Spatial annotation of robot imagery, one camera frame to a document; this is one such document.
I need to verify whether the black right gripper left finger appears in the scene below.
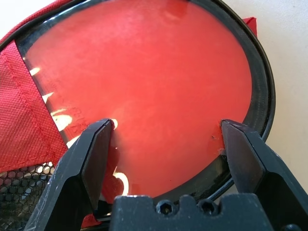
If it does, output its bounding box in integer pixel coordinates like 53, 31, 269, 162
24, 117, 114, 231

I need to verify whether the black red mesh paddle case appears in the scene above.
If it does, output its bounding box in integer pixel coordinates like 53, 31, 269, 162
0, 0, 276, 231

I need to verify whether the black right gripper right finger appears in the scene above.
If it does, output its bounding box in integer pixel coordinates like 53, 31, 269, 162
220, 119, 308, 231

